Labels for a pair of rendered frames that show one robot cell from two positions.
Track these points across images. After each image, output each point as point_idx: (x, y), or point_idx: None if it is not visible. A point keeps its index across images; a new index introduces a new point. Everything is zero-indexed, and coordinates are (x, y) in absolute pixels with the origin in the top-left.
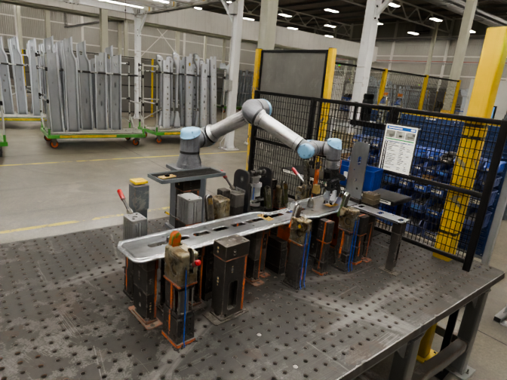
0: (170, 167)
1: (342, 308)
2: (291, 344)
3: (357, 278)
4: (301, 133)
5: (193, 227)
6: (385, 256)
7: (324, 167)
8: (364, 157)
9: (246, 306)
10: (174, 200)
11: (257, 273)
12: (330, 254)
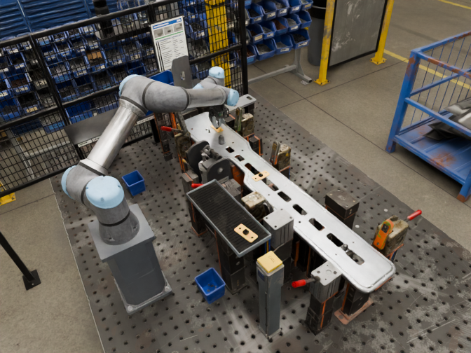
0: (118, 254)
1: (312, 174)
2: (364, 209)
3: (265, 157)
4: (36, 90)
5: (302, 230)
6: None
7: (97, 108)
8: (187, 70)
9: None
10: (141, 276)
11: None
12: None
